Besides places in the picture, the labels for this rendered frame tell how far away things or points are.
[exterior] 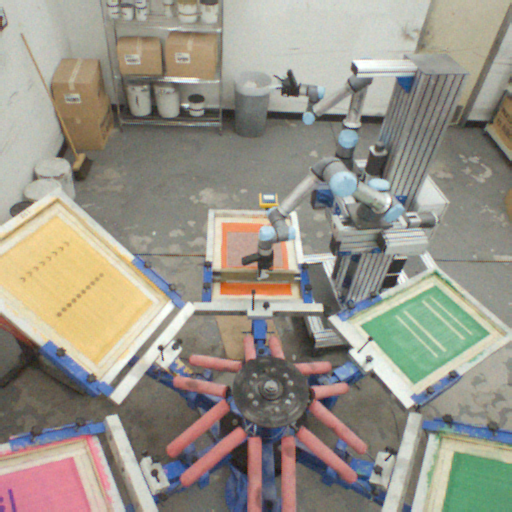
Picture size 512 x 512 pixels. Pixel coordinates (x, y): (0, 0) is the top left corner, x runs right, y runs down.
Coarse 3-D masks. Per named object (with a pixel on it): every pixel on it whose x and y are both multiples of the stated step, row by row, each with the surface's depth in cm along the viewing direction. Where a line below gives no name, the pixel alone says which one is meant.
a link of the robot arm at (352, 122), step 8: (368, 56) 255; (352, 96) 268; (360, 96) 264; (352, 104) 270; (360, 104) 268; (352, 112) 273; (360, 112) 273; (344, 120) 282; (352, 120) 276; (344, 128) 281; (352, 128) 278
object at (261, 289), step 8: (256, 224) 288; (264, 224) 289; (256, 232) 283; (256, 240) 278; (256, 248) 273; (272, 248) 274; (280, 248) 274; (280, 256) 269; (256, 264) 263; (280, 264) 265; (256, 288) 250; (264, 288) 251; (272, 288) 251; (280, 288) 251; (288, 288) 252
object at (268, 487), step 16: (256, 352) 211; (320, 384) 202; (192, 400) 193; (208, 400) 197; (320, 400) 208; (336, 400) 202; (192, 448) 177; (208, 448) 180; (272, 448) 182; (304, 448) 183; (336, 448) 181; (192, 464) 173; (272, 464) 178; (320, 464) 183; (208, 480) 174; (272, 480) 173; (272, 496) 169
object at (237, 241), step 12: (228, 228) 284; (240, 228) 285; (252, 228) 285; (228, 240) 276; (240, 240) 277; (252, 240) 277; (228, 252) 269; (240, 252) 269; (252, 252) 270; (228, 264) 262; (240, 264) 262; (252, 264) 263; (228, 288) 249; (240, 288) 249; (252, 288) 250
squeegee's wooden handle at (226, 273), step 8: (224, 272) 238; (232, 272) 238; (240, 272) 238; (248, 272) 239; (256, 272) 239; (264, 272) 239; (272, 272) 240; (280, 272) 240; (288, 272) 240; (224, 280) 242; (256, 280) 243; (264, 280) 243; (272, 280) 244; (280, 280) 244; (288, 280) 244
